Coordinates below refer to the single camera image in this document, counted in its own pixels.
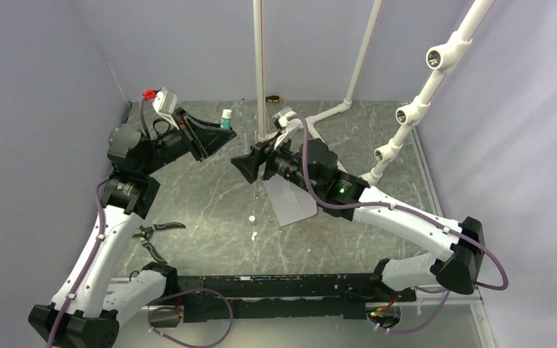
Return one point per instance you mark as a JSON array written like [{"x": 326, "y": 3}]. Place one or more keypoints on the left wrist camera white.
[{"x": 163, "y": 102}]

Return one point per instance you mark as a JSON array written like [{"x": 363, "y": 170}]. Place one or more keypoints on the white pvc pipe frame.
[{"x": 350, "y": 51}]

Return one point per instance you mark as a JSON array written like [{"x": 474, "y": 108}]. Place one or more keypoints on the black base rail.
[{"x": 349, "y": 296}]

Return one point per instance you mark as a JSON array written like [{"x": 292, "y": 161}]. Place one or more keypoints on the green white glue stick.
[{"x": 226, "y": 119}]

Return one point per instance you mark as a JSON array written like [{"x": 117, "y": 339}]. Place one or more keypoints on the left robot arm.
[{"x": 83, "y": 313}]

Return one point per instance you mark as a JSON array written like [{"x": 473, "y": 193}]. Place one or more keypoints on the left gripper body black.
[{"x": 175, "y": 143}]

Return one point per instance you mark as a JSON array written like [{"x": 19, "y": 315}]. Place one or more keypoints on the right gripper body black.
[{"x": 283, "y": 162}]

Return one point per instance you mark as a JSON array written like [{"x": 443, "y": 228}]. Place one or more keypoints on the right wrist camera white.
[{"x": 287, "y": 124}]

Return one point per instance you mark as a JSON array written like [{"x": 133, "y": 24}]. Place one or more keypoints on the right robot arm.
[{"x": 453, "y": 250}]

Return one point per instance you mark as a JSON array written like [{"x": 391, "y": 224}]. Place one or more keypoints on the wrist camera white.
[
  {"x": 287, "y": 124},
  {"x": 163, "y": 102}
]

